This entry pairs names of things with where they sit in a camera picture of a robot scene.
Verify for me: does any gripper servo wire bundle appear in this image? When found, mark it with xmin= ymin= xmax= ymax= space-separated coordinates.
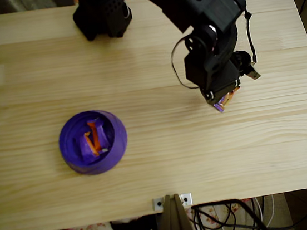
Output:
xmin=168 ymin=33 xmax=200 ymax=92

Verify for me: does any purple orange candy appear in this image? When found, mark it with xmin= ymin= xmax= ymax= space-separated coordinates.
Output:
xmin=86 ymin=116 xmax=111 ymax=155
xmin=73 ymin=129 xmax=101 ymax=167
xmin=211 ymin=86 xmax=244 ymax=114

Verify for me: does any black camera usb cable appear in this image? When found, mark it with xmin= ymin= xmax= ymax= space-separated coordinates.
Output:
xmin=242 ymin=7 xmax=259 ymax=65

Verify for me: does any thick black cable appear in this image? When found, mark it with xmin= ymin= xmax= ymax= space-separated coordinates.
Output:
xmin=190 ymin=195 xmax=272 ymax=230

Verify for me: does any purple plastic bowl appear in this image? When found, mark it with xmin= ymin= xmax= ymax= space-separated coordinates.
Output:
xmin=55 ymin=106 xmax=132 ymax=179

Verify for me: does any silver metal bracket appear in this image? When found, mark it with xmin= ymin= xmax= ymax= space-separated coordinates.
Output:
xmin=151 ymin=192 xmax=194 ymax=212

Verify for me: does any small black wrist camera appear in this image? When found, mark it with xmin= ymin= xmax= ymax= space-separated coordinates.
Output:
xmin=241 ymin=61 xmax=262 ymax=82

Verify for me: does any tan camera stand post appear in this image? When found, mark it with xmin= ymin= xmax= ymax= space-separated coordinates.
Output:
xmin=151 ymin=190 xmax=199 ymax=230

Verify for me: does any white cable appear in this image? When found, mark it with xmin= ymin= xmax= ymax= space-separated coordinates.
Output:
xmin=217 ymin=194 xmax=279 ymax=230

